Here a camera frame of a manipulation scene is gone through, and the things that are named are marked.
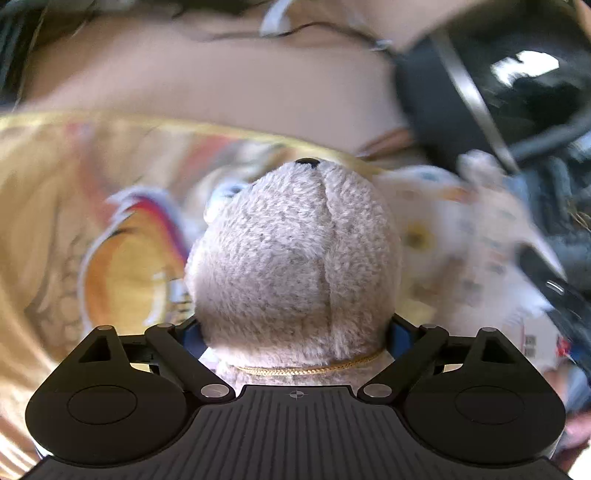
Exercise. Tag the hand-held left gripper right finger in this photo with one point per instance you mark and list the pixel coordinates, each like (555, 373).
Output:
(397, 334)

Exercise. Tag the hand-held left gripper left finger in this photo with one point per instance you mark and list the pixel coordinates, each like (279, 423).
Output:
(189, 334)

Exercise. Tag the brown teddy bear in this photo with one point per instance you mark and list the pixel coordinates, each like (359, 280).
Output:
(291, 258)

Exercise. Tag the white printed baby cloth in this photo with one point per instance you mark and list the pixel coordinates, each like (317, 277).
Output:
(480, 258)

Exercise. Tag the yellow cartoon printed towel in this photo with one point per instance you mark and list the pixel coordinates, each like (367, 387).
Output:
(69, 207)

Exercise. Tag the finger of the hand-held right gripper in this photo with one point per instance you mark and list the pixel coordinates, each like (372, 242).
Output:
(549, 281)

